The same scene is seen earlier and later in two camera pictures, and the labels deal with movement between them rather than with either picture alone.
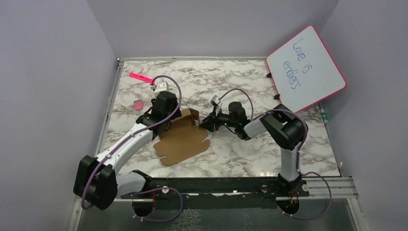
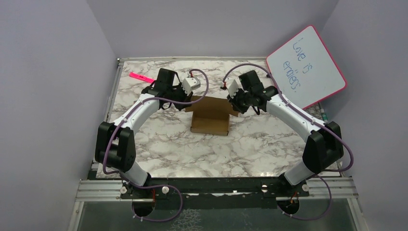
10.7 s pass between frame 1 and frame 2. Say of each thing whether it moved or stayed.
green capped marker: stayed
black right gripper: moved
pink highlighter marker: stayed
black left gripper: moved
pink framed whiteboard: stayed
